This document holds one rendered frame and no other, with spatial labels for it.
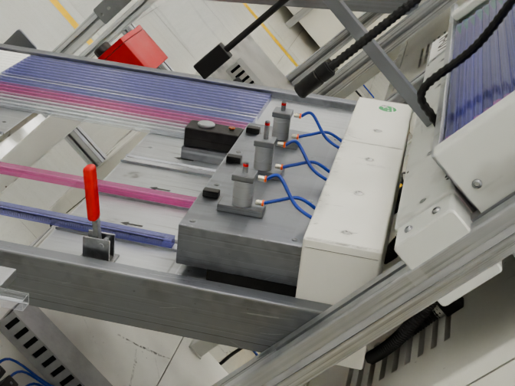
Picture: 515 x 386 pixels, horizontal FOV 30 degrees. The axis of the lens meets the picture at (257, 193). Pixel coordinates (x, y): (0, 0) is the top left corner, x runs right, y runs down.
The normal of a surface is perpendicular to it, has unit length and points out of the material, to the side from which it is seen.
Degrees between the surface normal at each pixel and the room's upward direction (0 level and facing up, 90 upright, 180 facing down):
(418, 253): 90
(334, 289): 90
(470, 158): 90
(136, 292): 90
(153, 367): 0
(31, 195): 0
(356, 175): 43
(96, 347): 0
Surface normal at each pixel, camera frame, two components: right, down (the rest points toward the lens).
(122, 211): 0.10, -0.91
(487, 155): -0.21, 0.38
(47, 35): 0.73, -0.55
